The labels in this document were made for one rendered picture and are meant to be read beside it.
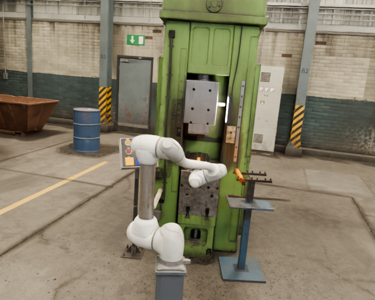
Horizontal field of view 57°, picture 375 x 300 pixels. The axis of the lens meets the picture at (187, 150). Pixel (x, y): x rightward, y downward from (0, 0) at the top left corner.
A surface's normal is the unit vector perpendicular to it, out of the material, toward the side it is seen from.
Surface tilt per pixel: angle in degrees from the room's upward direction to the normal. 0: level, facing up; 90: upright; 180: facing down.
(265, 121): 90
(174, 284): 90
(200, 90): 90
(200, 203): 90
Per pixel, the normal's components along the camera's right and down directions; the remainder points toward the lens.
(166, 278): 0.09, 0.22
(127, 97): -0.26, 0.19
